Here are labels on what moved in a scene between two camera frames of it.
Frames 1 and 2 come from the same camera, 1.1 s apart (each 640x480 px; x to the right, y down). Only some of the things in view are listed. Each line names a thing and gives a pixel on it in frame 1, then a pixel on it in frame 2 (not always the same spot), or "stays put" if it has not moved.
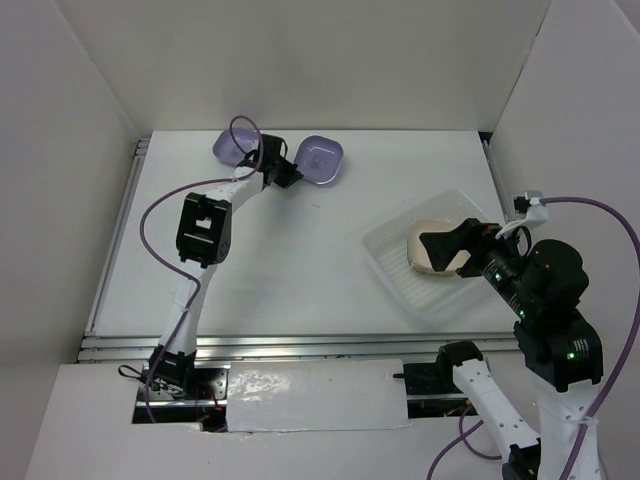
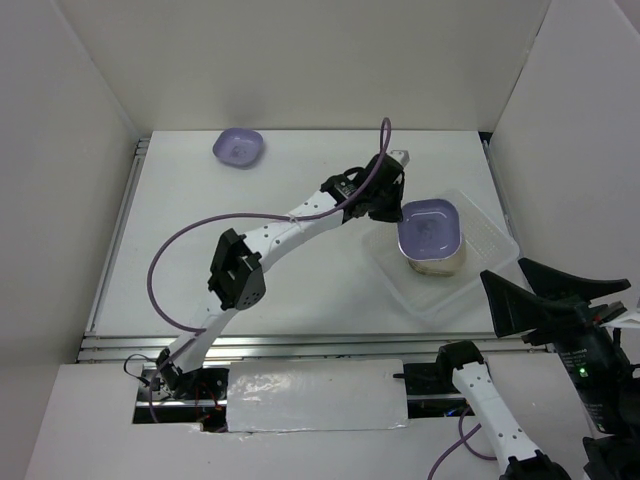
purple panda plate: (319, 158) -> (430, 230)
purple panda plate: (231, 144) stays put
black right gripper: (472, 234) -> (511, 304)
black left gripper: (291, 175) -> (393, 213)
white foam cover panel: (320, 395) stays put
